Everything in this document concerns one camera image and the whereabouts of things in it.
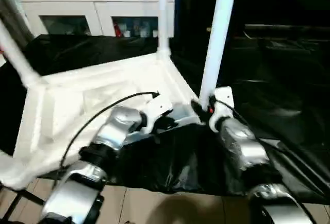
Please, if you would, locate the white plastic table leg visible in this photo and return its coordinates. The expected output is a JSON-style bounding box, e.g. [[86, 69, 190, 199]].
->
[[0, 23, 41, 89], [199, 0, 240, 113], [155, 0, 173, 59]]

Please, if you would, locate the white plastic table top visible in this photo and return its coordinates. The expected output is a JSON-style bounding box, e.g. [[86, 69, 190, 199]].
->
[[0, 51, 207, 191]]

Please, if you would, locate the black mat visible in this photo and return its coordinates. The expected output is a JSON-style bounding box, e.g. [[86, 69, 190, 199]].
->
[[0, 33, 330, 205]]

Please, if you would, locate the black metal bar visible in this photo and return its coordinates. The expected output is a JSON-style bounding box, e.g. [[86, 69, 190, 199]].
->
[[243, 23, 330, 33]]

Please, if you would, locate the white glass-door cabinet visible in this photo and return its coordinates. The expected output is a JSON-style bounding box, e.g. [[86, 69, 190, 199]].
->
[[19, 0, 176, 39]]

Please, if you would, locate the grey curtain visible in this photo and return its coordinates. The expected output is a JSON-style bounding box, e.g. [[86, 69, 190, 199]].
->
[[0, 0, 36, 45]]

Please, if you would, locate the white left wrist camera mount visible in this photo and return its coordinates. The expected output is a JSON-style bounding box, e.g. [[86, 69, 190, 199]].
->
[[142, 94, 174, 134]]

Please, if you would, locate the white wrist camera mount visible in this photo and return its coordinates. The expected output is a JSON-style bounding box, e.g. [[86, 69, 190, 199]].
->
[[142, 94, 174, 134], [209, 86, 235, 132]]

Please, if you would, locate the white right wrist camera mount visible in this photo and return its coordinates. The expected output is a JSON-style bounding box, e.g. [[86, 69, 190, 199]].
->
[[209, 86, 235, 132]]

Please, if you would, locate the black left wrist camera cable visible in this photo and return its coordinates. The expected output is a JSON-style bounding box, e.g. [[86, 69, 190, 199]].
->
[[52, 91, 161, 192]]

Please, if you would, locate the black folding frame bar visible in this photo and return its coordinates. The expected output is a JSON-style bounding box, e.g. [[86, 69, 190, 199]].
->
[[0, 181, 46, 222]]

